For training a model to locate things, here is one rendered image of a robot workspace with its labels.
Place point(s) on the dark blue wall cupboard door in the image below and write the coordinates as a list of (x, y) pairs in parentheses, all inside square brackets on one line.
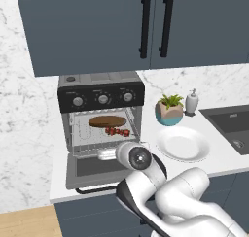
[(207, 27), (84, 30)]

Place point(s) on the white plate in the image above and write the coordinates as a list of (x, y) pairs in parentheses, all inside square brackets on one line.
[(181, 143)]

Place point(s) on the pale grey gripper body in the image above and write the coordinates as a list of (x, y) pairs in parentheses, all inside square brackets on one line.
[(105, 154)]

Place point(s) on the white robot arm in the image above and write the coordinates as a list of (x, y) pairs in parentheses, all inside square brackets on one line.
[(181, 198)]

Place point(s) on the black and silver toaster oven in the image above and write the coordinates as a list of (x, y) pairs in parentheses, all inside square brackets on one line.
[(97, 85)]

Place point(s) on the white soap dispenser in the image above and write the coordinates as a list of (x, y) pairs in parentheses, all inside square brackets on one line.
[(191, 102)]

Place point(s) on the toaster oven glass door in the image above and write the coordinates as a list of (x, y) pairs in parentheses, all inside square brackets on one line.
[(94, 169)]

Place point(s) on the dark grey sink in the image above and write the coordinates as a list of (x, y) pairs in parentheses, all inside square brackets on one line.
[(230, 124)]

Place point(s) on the red kebab skewer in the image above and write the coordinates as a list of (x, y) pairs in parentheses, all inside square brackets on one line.
[(117, 131)]

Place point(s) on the brown baguette bread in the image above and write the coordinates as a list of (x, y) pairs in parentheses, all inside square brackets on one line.
[(107, 121)]

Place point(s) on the silver toaster oven knob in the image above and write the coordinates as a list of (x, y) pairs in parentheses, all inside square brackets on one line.
[(78, 101), (103, 99), (127, 96)]

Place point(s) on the potted plant in two-tone pot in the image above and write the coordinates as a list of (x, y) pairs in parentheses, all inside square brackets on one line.
[(168, 113)]

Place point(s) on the dark blue base cupboard front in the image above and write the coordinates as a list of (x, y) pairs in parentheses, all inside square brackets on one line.
[(87, 218), (230, 192)]

